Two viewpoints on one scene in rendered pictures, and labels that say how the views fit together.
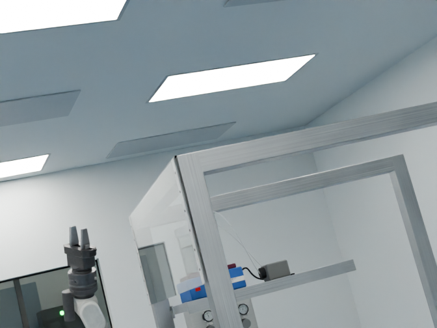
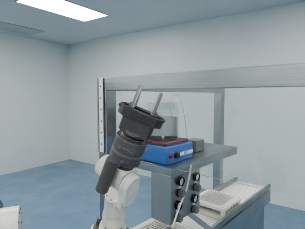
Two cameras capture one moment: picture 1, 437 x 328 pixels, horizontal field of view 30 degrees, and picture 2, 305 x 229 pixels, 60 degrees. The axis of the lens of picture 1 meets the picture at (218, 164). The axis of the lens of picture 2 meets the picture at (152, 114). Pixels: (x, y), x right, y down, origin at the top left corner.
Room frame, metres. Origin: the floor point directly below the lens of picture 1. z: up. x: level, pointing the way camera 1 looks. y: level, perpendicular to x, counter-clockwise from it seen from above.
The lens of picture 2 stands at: (1.94, 0.83, 1.62)
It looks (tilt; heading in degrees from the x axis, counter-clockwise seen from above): 4 degrees down; 327
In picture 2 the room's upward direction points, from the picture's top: straight up
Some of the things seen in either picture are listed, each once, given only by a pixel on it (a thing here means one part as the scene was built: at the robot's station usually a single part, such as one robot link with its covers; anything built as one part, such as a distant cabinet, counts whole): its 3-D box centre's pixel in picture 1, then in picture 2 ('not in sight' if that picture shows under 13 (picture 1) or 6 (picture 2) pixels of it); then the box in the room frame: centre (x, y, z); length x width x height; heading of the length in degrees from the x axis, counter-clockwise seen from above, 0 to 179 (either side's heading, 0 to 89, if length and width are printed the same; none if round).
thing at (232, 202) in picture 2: not in sight; (215, 199); (3.11, -0.41, 0.95); 0.25 x 0.24 x 0.02; 15
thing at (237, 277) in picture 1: (211, 283); not in sight; (2.92, 0.13, 1.38); 0.21 x 0.20 x 0.09; 16
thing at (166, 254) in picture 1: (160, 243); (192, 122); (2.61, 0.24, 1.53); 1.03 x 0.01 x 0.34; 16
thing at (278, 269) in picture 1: (273, 271); not in sight; (2.97, -0.09, 1.36); 0.10 x 0.07 x 0.06; 106
